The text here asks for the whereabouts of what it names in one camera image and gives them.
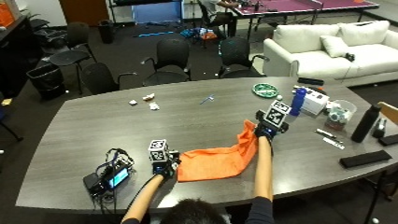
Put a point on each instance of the white sofa cushion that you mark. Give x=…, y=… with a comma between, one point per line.
x=334, y=46

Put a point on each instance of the white marker cube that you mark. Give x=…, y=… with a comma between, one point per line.
x=275, y=114
x=158, y=150

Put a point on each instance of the wooden chair back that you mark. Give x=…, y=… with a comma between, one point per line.
x=388, y=111

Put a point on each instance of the small black flat case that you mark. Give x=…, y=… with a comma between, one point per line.
x=388, y=140

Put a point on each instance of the small white ball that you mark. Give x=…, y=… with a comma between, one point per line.
x=279, y=97

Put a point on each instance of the white sofa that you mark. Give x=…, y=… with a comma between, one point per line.
x=331, y=53

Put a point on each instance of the black office chair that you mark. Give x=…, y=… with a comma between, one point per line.
x=237, y=58
x=101, y=77
x=169, y=62
x=72, y=49

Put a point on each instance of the long black flat case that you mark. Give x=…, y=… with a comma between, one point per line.
x=364, y=158

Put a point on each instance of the tall black trash bin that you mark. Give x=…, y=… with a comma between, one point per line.
x=106, y=31

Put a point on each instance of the the person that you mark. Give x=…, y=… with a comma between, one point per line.
x=215, y=212

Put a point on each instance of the orange cloth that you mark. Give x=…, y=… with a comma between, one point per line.
x=219, y=157

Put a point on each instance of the black water bottle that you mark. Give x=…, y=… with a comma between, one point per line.
x=364, y=123

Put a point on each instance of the green round plate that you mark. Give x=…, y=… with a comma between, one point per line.
x=265, y=90

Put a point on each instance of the black controller on sofa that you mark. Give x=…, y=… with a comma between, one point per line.
x=350, y=56

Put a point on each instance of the clear plastic container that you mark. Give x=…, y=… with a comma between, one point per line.
x=341, y=114

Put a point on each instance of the black remote on table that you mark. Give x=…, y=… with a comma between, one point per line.
x=310, y=81

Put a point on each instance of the black pen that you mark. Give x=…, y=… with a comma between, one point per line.
x=325, y=133

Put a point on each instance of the blue water bottle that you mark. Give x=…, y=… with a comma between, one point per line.
x=297, y=101

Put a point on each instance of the person's left hand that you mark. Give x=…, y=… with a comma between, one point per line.
x=166, y=168

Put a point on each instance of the white box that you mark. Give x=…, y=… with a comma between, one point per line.
x=314, y=101

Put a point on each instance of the small white crumpled object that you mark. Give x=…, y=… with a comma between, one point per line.
x=154, y=106
x=133, y=102
x=148, y=97

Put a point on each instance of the person's right hand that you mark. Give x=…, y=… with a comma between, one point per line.
x=265, y=130

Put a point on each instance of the small blue tool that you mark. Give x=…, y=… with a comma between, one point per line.
x=206, y=99

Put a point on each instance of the purple table tennis table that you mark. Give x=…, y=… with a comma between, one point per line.
x=302, y=6

